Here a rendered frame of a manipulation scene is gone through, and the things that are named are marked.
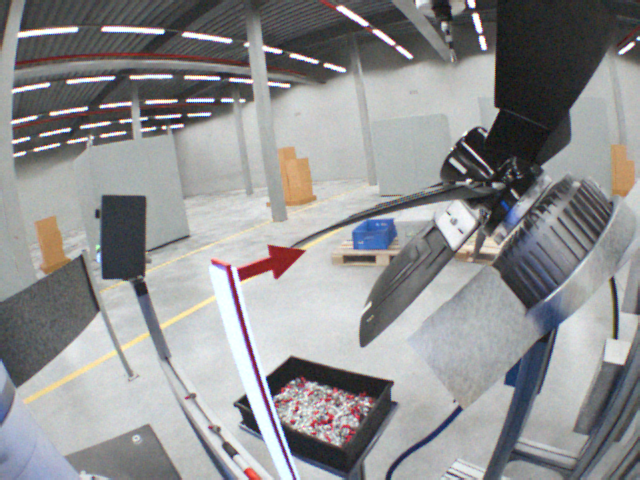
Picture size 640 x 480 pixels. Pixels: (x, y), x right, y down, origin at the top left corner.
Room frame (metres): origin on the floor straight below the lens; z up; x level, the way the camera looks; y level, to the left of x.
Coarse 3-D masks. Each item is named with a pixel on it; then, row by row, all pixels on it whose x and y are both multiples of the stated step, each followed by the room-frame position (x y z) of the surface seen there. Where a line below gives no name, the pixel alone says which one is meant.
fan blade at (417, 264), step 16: (432, 224) 0.52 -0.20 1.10; (416, 240) 0.55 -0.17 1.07; (432, 240) 0.50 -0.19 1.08; (400, 256) 0.58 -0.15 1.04; (416, 256) 0.51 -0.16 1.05; (432, 256) 0.47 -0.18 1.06; (448, 256) 0.45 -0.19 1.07; (384, 272) 0.61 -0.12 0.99; (400, 272) 0.53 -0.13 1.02; (416, 272) 0.49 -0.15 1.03; (432, 272) 0.45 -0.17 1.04; (384, 288) 0.54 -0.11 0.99; (400, 288) 0.50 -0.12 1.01; (416, 288) 0.46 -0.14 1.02; (384, 304) 0.51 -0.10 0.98; (400, 304) 0.47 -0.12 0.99; (384, 320) 0.47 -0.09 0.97; (368, 336) 0.47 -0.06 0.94
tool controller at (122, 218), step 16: (112, 208) 0.61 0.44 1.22; (128, 208) 0.63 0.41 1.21; (144, 208) 0.65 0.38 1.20; (112, 224) 0.60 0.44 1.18; (128, 224) 0.63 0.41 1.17; (144, 224) 0.65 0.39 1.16; (112, 240) 0.60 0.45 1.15; (128, 240) 0.62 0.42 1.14; (144, 240) 0.64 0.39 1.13; (112, 256) 0.59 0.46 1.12; (128, 256) 0.61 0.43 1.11; (144, 256) 0.64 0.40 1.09; (112, 272) 0.58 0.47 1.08; (128, 272) 0.61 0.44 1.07; (144, 272) 0.63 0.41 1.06
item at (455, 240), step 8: (456, 200) 0.51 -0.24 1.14; (448, 208) 0.52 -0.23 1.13; (456, 208) 0.50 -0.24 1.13; (464, 208) 0.48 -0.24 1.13; (440, 216) 0.52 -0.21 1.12; (448, 216) 0.51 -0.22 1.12; (456, 216) 0.49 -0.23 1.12; (464, 216) 0.47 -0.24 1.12; (472, 216) 0.45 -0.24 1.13; (440, 224) 0.51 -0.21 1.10; (448, 224) 0.49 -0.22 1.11; (464, 224) 0.46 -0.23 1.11; (472, 224) 0.44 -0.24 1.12; (448, 232) 0.48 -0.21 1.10; (456, 232) 0.47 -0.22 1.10; (464, 232) 0.45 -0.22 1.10; (448, 240) 0.47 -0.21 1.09; (456, 240) 0.46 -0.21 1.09; (464, 240) 0.44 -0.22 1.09; (456, 248) 0.45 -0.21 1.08
